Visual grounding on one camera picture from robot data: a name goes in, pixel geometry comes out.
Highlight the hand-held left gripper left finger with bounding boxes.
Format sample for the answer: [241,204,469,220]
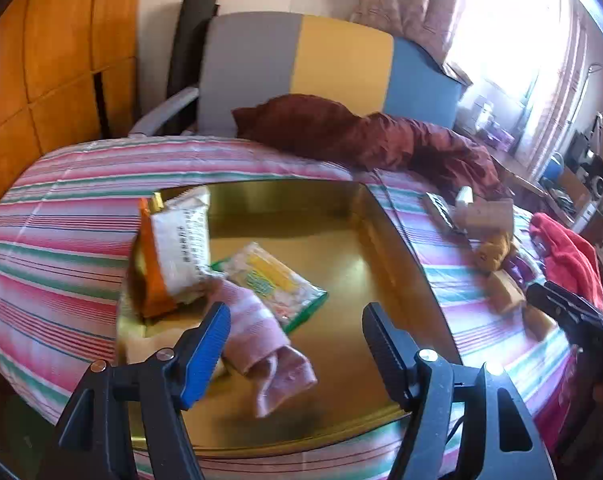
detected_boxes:
[36,301,232,480]

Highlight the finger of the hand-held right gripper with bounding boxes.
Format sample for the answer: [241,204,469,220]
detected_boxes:
[556,312,603,350]
[525,281,603,326]

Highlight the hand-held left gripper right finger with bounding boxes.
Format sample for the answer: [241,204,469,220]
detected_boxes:
[362,302,557,480]

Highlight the pink striped sock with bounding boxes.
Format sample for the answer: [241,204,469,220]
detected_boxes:
[201,277,318,418]

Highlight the gold metal tray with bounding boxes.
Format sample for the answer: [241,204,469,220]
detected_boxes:
[115,180,465,461]

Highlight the green yellow snack packet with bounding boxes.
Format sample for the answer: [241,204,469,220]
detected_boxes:
[208,242,329,333]

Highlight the orange white snack packet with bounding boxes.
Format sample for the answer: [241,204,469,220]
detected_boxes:
[138,185,227,318]

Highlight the red cloth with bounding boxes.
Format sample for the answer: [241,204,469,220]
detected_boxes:
[529,212,603,311]

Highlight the cardboard box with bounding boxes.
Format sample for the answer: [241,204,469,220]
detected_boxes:
[556,167,592,211]

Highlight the wooden desk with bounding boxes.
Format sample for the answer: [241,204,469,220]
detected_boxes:
[491,152,597,226]

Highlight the blue container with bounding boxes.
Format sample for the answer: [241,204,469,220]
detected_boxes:
[541,152,567,181]

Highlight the black stereo speaker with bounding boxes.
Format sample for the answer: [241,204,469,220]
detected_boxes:
[569,132,603,196]

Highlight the silver green snack packet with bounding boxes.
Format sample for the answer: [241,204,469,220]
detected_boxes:
[421,192,467,233]

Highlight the purple boxes on desk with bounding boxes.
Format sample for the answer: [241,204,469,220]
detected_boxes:
[484,127,515,148]

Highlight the striped bed sheet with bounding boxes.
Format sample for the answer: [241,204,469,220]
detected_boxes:
[0,135,577,480]

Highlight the white boxes on desk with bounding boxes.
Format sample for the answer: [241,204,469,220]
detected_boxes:
[474,100,497,128]

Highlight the pink striped curtain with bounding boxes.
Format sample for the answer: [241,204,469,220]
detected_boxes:
[511,10,589,181]

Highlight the maroon jacket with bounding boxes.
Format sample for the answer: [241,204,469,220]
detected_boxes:
[231,94,507,198]

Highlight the pink folded cloth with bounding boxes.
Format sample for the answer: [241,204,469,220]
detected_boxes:
[442,61,475,86]

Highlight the grey chair armrest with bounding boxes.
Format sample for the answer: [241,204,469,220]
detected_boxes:
[128,86,200,136]

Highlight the grey yellow blue headboard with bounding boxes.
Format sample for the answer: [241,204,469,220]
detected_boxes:
[196,11,465,136]

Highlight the black rolled mat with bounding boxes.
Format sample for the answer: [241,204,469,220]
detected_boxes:
[166,0,221,131]

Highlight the pink window curtain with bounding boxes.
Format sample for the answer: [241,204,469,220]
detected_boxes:
[351,0,475,66]

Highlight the wooden wardrobe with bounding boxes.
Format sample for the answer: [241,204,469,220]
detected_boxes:
[0,0,144,221]

